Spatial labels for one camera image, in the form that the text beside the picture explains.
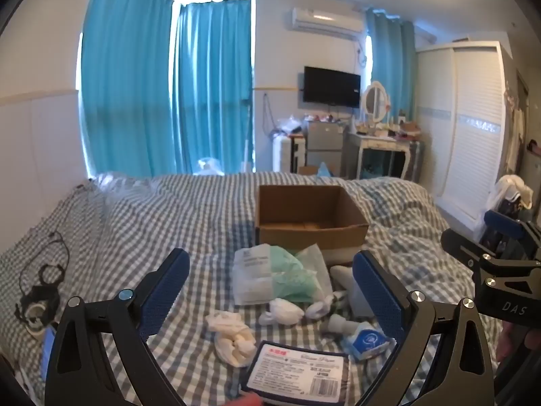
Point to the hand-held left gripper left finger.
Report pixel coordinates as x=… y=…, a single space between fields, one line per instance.
x=165 y=288

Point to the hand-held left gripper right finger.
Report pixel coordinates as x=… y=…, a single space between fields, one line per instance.
x=376 y=292

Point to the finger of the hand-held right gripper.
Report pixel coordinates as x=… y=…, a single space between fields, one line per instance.
x=458 y=242
x=503 y=220

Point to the white plastic bottle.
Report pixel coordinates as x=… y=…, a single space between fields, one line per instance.
x=344 y=279

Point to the grey sock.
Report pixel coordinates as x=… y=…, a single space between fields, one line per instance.
x=338 y=325

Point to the small blue tissue pack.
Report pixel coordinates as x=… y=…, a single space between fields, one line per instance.
x=367 y=342

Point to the white and green sock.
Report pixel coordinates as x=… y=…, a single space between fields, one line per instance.
x=321 y=306

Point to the white cloth bundle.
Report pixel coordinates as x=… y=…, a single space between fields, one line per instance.
x=230 y=335

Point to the white and green wipes pack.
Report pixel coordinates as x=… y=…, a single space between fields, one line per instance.
x=262 y=279

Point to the brown cardboard box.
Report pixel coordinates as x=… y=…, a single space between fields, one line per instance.
x=304 y=207

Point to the large floral tissue pack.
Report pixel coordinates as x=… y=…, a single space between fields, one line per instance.
x=296 y=372

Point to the person's right hand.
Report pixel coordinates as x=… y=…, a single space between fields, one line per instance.
x=505 y=342

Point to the white bag with dark cloth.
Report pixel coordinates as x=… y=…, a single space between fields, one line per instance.
x=511 y=190

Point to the grey checkered bed sheet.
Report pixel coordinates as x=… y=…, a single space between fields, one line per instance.
x=169 y=220

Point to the white slatted wardrobe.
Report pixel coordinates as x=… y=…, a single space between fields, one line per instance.
x=465 y=135

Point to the hanging light clothes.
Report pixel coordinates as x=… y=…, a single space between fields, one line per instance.
x=515 y=127

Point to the clear plastic bag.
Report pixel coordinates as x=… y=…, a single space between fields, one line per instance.
x=120 y=186

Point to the white dressing table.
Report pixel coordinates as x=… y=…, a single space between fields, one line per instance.
x=378 y=141

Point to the white plastic bag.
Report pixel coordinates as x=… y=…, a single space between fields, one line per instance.
x=209 y=165

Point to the cosmetics on dressing table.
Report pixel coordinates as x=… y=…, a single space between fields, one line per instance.
x=393 y=129

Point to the small blue flat object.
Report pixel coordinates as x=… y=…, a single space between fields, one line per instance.
x=49 y=349

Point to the floor carton with blue bag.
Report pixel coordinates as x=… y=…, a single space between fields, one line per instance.
x=319 y=170

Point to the small red item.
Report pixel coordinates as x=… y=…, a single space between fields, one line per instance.
x=249 y=400

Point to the small grey fridge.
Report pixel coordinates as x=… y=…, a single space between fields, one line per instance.
x=323 y=143

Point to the white oval mirror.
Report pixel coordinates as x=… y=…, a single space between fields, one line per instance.
x=375 y=101

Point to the small items on fridge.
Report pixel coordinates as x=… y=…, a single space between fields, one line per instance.
x=325 y=117

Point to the clear bag on suitcase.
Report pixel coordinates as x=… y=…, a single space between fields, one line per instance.
x=287 y=126

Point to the narrow blue curtain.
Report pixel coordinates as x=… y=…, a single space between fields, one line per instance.
x=391 y=59

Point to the blue window curtain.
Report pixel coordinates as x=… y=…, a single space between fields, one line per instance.
x=211 y=84

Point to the wide blue curtain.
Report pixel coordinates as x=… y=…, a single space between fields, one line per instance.
x=126 y=72

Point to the white air conditioner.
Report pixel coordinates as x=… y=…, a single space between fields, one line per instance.
x=325 y=19

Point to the black wall television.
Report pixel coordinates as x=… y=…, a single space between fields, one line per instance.
x=332 y=86

